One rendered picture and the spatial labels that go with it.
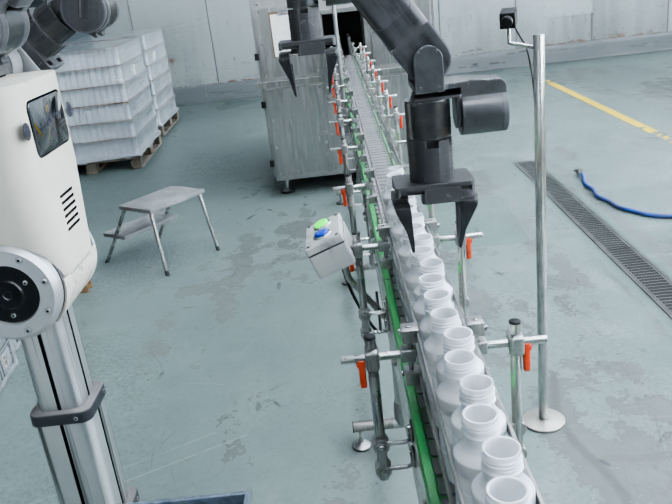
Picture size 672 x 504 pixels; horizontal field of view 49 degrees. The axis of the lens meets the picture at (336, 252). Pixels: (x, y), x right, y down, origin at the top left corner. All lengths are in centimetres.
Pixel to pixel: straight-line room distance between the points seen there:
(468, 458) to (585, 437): 201
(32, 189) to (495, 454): 77
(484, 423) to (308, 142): 508
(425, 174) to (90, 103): 674
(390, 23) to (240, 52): 1036
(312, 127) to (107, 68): 248
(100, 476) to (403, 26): 96
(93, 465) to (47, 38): 76
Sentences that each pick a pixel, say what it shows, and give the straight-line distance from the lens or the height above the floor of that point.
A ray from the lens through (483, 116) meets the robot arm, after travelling 95.
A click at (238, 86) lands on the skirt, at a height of 18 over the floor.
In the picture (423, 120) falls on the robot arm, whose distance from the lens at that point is 94.
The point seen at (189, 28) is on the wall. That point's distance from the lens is 1133.
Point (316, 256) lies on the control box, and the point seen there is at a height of 108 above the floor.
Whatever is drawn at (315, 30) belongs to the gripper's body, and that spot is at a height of 150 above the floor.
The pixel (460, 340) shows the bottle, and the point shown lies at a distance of 92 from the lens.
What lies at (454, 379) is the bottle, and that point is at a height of 115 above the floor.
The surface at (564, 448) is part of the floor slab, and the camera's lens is 272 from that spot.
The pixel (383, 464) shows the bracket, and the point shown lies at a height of 90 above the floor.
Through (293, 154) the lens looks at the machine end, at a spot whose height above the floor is 32.
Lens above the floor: 159
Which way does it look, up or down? 21 degrees down
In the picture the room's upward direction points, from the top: 7 degrees counter-clockwise
